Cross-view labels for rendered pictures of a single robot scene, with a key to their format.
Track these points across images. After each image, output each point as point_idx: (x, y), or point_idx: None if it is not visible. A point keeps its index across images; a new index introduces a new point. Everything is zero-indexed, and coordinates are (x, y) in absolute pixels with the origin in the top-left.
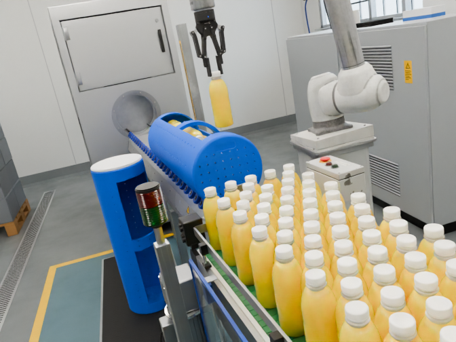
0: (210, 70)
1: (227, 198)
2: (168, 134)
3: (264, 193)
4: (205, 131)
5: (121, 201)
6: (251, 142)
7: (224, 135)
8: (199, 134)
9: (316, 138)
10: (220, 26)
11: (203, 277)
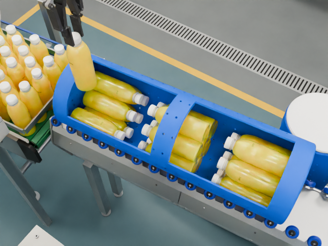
0: (72, 27)
1: (31, 38)
2: (200, 98)
3: (6, 51)
4: (227, 190)
5: (280, 127)
6: (53, 93)
7: (67, 65)
8: (156, 112)
9: (40, 238)
10: (48, 0)
11: (42, 37)
